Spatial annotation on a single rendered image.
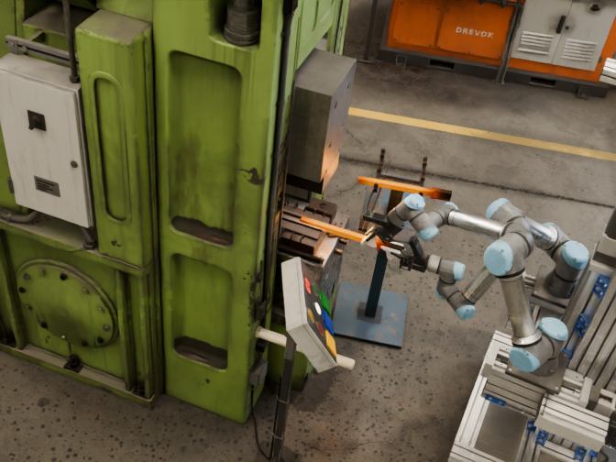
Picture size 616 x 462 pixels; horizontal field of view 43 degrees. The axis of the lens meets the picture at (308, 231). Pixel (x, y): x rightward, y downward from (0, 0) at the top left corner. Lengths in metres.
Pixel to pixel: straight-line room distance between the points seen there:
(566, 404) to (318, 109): 1.56
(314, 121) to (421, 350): 1.83
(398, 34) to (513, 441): 3.85
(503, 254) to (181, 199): 1.25
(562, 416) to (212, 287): 1.52
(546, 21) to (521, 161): 1.30
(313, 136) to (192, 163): 0.47
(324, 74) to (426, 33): 3.78
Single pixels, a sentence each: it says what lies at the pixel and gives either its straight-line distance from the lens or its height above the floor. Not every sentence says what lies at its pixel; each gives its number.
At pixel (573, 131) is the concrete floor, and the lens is 6.45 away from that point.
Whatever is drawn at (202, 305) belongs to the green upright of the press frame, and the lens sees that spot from 3.50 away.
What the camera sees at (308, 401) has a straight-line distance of 4.04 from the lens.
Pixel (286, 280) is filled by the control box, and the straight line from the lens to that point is 2.94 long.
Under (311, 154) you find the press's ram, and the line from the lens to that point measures 3.01.
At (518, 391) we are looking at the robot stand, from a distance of 3.45.
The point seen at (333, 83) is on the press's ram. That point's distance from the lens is 2.92.
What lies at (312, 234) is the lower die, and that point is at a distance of 3.41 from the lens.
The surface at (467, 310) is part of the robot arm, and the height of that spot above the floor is 0.92.
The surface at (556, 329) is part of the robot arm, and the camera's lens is 3.22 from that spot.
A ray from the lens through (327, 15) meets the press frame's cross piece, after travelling 3.07.
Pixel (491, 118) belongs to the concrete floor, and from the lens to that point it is 6.31.
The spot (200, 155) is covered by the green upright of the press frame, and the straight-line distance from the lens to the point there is 2.97.
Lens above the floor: 3.27
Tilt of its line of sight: 42 degrees down
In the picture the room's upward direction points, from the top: 7 degrees clockwise
